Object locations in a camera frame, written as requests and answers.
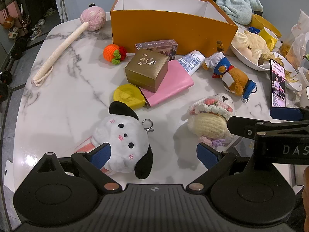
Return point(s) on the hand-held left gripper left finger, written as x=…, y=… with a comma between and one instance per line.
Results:
x=101, y=154

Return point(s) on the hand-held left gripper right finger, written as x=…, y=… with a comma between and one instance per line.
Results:
x=206, y=154

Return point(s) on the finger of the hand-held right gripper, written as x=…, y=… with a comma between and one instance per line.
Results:
x=284, y=113
x=241, y=125

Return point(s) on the white dog plush black ears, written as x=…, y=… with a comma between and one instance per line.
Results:
x=120, y=135

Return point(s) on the crocheted rabbit doll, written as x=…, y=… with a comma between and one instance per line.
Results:
x=210, y=123

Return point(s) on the yellow round pouch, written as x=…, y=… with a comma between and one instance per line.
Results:
x=125, y=94

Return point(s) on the pink wallet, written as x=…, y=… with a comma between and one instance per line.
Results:
x=173, y=82

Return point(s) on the white cream tube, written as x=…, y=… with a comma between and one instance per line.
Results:
x=190, y=61

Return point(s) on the gold gift box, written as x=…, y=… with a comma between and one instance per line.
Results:
x=144, y=65

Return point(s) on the orange red crocheted fruit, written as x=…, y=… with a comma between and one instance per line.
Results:
x=111, y=52

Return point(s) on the dark printed card box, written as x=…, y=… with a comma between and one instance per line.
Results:
x=157, y=44

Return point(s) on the orange cardboard box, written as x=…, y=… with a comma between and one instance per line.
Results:
x=169, y=26

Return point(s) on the person's right hand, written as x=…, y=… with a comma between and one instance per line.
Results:
x=306, y=176

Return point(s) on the black smartphone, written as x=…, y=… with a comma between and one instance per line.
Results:
x=277, y=84

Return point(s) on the white plate with food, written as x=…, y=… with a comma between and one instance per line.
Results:
x=293, y=84

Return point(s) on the pile of fries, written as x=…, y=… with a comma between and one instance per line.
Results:
x=288, y=70

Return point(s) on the clear snack bag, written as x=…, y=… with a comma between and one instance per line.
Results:
x=293, y=53

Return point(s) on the pleated steamed bun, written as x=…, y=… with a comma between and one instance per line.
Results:
x=255, y=55

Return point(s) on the brown egg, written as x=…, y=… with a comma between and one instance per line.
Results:
x=243, y=52

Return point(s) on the flatbread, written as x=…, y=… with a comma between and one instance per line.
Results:
x=258, y=42

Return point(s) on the yellow mug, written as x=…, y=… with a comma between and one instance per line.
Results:
x=266, y=35

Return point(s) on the small blue item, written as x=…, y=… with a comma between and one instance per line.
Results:
x=253, y=29

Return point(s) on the white plastic bag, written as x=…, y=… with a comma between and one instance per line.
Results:
x=300, y=24

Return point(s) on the white flat device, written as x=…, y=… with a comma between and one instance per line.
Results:
x=9, y=174

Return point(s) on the yellow bowl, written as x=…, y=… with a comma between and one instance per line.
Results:
x=259, y=21

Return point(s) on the light blue fleece towel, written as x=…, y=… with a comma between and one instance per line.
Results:
x=236, y=4

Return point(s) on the black dumbbell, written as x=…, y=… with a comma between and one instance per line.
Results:
x=5, y=77
x=19, y=48

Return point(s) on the pink massage hammer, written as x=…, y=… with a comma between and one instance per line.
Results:
x=93, y=17

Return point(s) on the white black sneakers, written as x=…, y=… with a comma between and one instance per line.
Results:
x=36, y=32

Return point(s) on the patterned ball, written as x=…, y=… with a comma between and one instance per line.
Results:
x=13, y=32

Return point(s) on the grey metal pole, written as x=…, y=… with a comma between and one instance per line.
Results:
x=63, y=4

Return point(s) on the orange basketball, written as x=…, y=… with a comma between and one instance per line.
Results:
x=8, y=22

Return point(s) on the black cabinet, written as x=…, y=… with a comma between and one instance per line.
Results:
x=36, y=2

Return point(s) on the pink bag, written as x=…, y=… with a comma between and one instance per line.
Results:
x=10, y=11

